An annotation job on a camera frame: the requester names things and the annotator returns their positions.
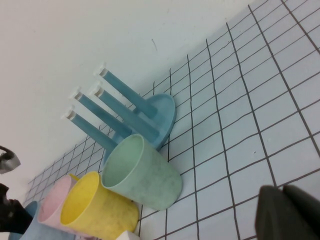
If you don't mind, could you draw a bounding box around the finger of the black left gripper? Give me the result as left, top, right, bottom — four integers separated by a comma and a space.
0, 183, 34, 233
0, 145, 22, 175

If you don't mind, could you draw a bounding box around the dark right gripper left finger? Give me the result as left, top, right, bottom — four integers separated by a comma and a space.
254, 185, 317, 240

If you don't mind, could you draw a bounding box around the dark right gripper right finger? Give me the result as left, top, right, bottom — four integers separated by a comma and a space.
282, 184, 320, 240

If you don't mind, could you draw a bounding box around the light blue plastic cup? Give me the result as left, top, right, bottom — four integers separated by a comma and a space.
8, 200, 76, 240

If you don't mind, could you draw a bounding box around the pink plastic cup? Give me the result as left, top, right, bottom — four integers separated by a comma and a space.
37, 173, 81, 233

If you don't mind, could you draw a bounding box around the yellow plastic cup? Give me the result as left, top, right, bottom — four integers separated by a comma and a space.
60, 171, 140, 240

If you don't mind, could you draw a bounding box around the green plastic cup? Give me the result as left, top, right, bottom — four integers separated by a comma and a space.
101, 133, 183, 211

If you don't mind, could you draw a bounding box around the blue cup stand with pegs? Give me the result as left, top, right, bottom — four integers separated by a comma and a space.
60, 61, 177, 171

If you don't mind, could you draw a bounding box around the white grid-patterned table mat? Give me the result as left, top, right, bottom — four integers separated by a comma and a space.
23, 0, 320, 240

